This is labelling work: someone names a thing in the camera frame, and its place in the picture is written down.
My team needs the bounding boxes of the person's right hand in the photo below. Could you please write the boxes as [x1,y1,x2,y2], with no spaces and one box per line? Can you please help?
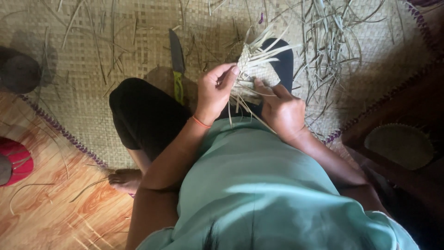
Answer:
[254,78,307,143]

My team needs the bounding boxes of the pile of loose straw strips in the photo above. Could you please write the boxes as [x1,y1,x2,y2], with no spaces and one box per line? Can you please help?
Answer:
[291,0,389,119]

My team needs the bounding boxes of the red plastic container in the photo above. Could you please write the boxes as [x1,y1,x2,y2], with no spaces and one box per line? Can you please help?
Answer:
[0,136,34,187]

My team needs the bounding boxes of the black trousers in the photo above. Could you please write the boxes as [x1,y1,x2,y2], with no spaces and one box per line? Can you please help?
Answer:
[109,38,295,162]

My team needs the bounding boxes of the person's left hand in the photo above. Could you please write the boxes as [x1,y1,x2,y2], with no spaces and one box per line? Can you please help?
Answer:
[194,63,241,126]

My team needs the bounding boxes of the green shirt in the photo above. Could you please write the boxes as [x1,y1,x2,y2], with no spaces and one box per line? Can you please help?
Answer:
[136,117,420,250]

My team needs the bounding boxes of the round woven straw lid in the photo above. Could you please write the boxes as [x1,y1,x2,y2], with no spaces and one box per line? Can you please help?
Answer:
[364,124,435,171]

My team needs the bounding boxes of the dark wooden furniture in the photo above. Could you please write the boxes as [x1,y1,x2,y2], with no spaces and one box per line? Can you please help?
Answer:
[342,56,444,250]

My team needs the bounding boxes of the small woven straw piece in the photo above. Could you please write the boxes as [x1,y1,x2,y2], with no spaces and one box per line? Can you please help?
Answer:
[227,24,302,134]

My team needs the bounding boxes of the orange wrist band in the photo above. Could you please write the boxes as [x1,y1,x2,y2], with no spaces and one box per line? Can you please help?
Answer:
[192,115,212,129]

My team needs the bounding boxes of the knife with yellow-green handle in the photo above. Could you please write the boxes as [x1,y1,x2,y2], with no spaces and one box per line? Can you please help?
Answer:
[169,29,185,105]

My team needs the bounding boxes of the dark round object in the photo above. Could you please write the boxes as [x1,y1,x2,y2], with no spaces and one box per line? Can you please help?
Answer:
[0,46,42,94]

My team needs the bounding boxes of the large woven straw mat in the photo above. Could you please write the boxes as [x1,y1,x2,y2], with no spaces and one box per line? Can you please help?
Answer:
[0,0,444,171]

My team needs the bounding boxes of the person's bare foot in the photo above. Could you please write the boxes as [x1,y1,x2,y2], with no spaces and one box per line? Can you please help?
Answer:
[108,169,143,194]

